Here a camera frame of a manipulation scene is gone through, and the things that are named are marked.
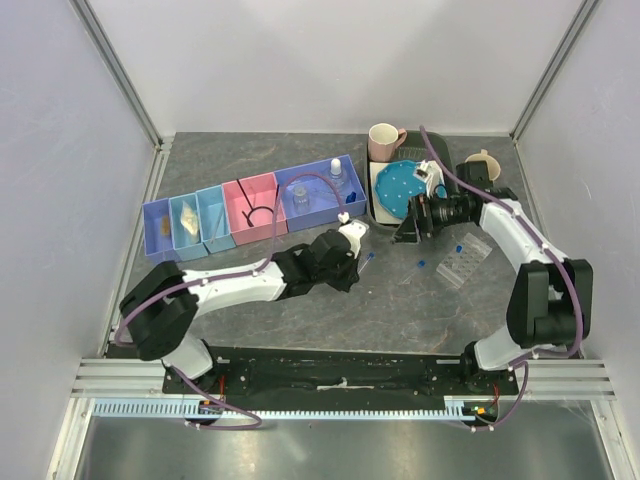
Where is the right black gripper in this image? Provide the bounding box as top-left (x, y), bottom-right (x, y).
top-left (389, 190), bottom-right (471, 245)

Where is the clear test tube rack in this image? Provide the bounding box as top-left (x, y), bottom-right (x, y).
top-left (436, 233), bottom-right (492, 289)

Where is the graduated cylinder blue base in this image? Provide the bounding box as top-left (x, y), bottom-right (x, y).
top-left (312, 188), bottom-right (357, 204)

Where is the glass flask white stopper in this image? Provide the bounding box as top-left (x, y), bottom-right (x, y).
top-left (327, 158), bottom-right (349, 193)

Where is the small glass beaker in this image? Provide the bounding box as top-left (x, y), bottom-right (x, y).
top-left (292, 184), bottom-right (311, 216)

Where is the black wire spring clamp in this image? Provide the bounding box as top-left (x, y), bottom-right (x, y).
top-left (236, 179), bottom-right (277, 228)

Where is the glass stirring rod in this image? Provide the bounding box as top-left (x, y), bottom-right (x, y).
top-left (210, 206), bottom-right (224, 242)

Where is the bag of cotton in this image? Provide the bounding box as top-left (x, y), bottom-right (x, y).
top-left (180, 201), bottom-right (200, 241)

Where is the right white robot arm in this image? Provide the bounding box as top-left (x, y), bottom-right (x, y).
top-left (393, 161), bottom-right (593, 394)

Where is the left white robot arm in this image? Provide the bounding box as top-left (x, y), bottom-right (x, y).
top-left (114, 220), bottom-right (368, 393)

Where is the white square plate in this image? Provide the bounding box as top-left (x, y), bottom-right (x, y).
top-left (368, 158), bottom-right (446, 226)

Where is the blue polka dot plate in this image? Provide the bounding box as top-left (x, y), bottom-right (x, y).
top-left (374, 160), bottom-right (425, 220)

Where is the dark green tray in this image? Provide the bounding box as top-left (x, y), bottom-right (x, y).
top-left (363, 130), bottom-right (454, 233)

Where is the pink mug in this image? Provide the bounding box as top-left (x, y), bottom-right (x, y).
top-left (368, 123), bottom-right (407, 163)

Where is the large purple bin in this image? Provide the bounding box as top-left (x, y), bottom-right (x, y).
top-left (275, 155), bottom-right (367, 232)

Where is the cream floral mug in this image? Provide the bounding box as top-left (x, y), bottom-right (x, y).
top-left (465, 149), bottom-right (501, 182)

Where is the pink bin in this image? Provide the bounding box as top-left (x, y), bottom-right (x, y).
top-left (222, 172), bottom-right (288, 245)

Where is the light blue bin right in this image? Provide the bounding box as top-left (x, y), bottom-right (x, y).
top-left (196, 185), bottom-right (236, 254)

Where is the light blue bin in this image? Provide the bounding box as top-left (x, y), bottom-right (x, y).
top-left (196, 185), bottom-right (236, 254)
top-left (169, 193), bottom-right (207, 261)

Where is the light blue bin left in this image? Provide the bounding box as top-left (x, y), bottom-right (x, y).
top-left (169, 193), bottom-right (207, 261)

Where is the small purple bin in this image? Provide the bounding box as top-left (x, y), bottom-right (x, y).
top-left (142, 198), bottom-right (179, 265)

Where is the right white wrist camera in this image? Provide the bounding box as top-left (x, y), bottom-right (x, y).
top-left (413, 160), bottom-right (444, 198)

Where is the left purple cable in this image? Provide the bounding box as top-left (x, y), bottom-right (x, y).
top-left (113, 172), bottom-right (349, 431)

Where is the light blue cable duct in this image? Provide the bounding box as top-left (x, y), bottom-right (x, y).
top-left (92, 398), bottom-right (475, 422)

